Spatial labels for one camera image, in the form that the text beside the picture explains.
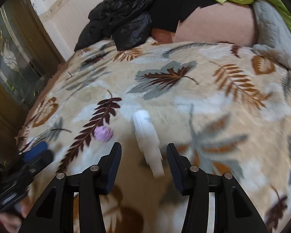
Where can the black sweater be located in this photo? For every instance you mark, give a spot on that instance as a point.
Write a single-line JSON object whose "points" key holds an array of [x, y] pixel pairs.
{"points": [[166, 14]]}

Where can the grey quilted pillow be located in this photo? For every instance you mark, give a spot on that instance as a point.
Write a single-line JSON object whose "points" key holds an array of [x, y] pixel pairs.
{"points": [[274, 39]]}

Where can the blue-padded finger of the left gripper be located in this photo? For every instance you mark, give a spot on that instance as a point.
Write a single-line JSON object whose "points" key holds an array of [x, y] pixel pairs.
{"points": [[35, 147]]}

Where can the white plastic tube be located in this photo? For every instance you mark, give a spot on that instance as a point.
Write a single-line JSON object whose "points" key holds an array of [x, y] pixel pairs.
{"points": [[148, 141]]}

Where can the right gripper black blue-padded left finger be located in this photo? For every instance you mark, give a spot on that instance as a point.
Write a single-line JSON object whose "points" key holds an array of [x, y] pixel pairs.
{"points": [[53, 211]]}

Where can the black puffer jacket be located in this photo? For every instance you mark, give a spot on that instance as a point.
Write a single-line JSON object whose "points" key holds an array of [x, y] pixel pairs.
{"points": [[106, 17]]}

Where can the wooden glass cabinet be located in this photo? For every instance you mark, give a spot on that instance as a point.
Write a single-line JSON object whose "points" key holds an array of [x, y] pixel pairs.
{"points": [[28, 58]]}

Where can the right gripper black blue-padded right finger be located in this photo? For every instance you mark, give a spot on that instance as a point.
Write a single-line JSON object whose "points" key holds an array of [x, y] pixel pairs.
{"points": [[234, 211]]}

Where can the leaf-patterned plush blanket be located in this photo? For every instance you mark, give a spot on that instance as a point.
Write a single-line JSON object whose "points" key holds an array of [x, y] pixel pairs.
{"points": [[224, 107]]}

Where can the brown sofa bed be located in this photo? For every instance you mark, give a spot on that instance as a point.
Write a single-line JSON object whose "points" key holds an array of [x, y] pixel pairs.
{"points": [[228, 22]]}

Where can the purple crumpled ball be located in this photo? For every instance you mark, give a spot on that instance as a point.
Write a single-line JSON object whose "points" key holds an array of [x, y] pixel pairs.
{"points": [[103, 133]]}

